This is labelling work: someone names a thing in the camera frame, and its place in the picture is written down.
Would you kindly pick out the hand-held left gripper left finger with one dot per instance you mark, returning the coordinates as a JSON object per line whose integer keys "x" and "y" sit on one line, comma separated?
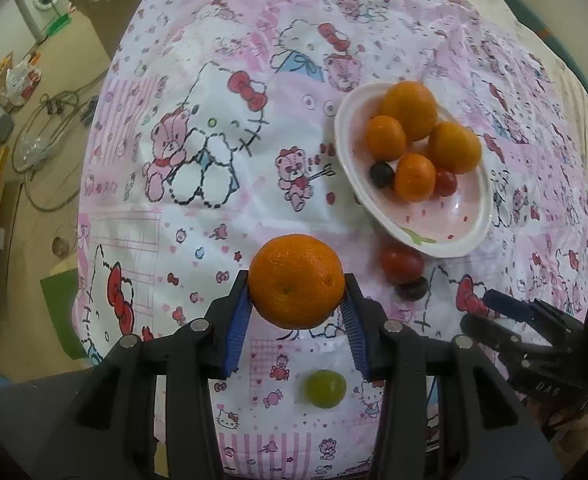
{"x": 239, "y": 332}

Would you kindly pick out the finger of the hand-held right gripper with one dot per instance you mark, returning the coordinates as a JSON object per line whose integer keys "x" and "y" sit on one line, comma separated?
{"x": 509, "y": 305}
{"x": 489, "y": 330}

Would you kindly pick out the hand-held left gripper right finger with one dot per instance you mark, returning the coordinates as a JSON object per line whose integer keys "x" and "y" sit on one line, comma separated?
{"x": 356, "y": 337}

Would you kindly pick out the dark grape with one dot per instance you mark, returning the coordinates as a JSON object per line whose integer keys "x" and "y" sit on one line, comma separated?
{"x": 381, "y": 174}
{"x": 412, "y": 289}

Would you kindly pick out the small orange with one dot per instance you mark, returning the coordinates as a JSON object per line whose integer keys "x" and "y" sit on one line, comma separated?
{"x": 385, "y": 137}
{"x": 297, "y": 280}
{"x": 454, "y": 147}
{"x": 414, "y": 177}

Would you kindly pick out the red cherry tomato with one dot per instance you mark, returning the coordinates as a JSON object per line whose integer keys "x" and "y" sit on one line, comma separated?
{"x": 445, "y": 183}
{"x": 401, "y": 262}

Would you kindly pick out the pink strawberry print plate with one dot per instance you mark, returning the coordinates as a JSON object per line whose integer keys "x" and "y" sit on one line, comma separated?
{"x": 454, "y": 225}

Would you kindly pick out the large orange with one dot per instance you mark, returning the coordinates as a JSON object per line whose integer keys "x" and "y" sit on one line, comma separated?
{"x": 409, "y": 110}

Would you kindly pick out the person's right hand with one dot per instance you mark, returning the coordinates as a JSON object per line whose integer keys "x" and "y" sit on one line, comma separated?
{"x": 579, "y": 435}

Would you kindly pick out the green grape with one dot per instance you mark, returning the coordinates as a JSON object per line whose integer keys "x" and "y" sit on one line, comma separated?
{"x": 325, "y": 387}

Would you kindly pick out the pink cartoon printed blanket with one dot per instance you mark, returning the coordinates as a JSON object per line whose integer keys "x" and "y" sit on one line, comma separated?
{"x": 198, "y": 210}

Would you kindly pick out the green box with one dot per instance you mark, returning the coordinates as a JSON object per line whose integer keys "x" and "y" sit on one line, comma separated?
{"x": 58, "y": 305}

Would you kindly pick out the cream quilt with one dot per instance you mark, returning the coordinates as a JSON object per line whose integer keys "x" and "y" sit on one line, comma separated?
{"x": 549, "y": 45}

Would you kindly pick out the clear plastic bag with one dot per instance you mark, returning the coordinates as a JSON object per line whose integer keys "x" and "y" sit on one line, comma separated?
{"x": 36, "y": 145}

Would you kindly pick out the teal pillow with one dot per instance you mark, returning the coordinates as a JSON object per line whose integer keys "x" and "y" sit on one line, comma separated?
{"x": 529, "y": 15}

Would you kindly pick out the white red printed plastic bag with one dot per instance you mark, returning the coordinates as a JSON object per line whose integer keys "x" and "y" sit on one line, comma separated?
{"x": 23, "y": 77}

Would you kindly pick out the green mat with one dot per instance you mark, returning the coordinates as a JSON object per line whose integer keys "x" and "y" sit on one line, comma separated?
{"x": 56, "y": 25}

